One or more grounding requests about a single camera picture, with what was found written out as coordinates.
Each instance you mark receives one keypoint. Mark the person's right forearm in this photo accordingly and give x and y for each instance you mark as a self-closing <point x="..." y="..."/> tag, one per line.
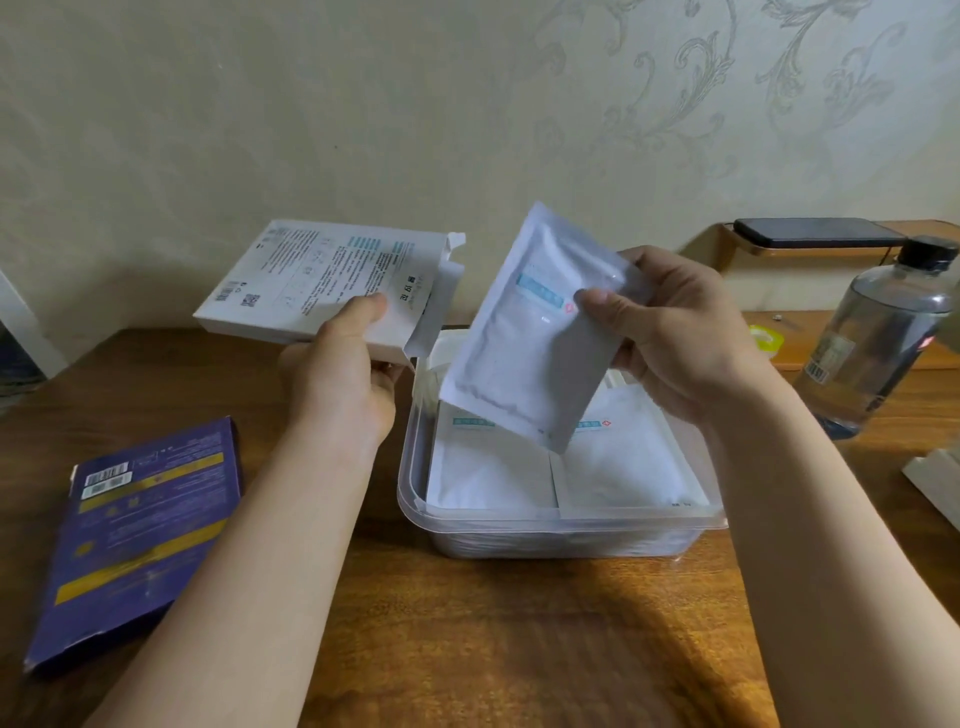
<point x="847" y="577"/>

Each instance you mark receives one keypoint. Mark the yellow tape roll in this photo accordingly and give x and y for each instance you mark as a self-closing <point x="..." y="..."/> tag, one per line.
<point x="769" y="339"/>

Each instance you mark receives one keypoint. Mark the clear plastic container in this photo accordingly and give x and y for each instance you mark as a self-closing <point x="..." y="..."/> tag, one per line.
<point x="562" y="540"/>

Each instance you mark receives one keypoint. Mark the black smartphone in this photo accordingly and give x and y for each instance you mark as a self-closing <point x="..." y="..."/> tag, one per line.
<point x="817" y="233"/>

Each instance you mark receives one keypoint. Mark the stack of white boxes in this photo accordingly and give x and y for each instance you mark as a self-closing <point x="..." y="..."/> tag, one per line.
<point x="937" y="476"/>

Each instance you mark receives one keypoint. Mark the purple box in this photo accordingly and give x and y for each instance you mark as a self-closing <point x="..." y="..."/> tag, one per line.
<point x="135" y="540"/>

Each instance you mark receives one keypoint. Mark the person's left forearm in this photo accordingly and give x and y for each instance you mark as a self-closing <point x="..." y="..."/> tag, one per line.
<point x="240" y="577"/>

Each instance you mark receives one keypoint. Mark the person's right hand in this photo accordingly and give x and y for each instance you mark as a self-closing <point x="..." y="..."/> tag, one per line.
<point x="690" y="345"/>

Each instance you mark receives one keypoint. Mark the small wooden desk shelf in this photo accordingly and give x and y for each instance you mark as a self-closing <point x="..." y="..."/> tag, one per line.
<point x="937" y="356"/>

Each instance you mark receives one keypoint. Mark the clear bottle with black cap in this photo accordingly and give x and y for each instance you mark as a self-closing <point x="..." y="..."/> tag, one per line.
<point x="870" y="352"/>

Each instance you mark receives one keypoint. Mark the person's left hand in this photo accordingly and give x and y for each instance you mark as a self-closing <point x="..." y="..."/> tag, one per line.
<point x="337" y="390"/>

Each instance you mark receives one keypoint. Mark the white bookshelf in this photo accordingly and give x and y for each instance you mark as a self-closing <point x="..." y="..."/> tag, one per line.
<point x="30" y="322"/>

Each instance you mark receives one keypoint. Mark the dark blue bundle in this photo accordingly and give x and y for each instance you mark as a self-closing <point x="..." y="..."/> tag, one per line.
<point x="19" y="360"/>

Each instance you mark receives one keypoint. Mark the white box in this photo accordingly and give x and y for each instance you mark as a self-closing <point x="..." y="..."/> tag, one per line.
<point x="315" y="277"/>

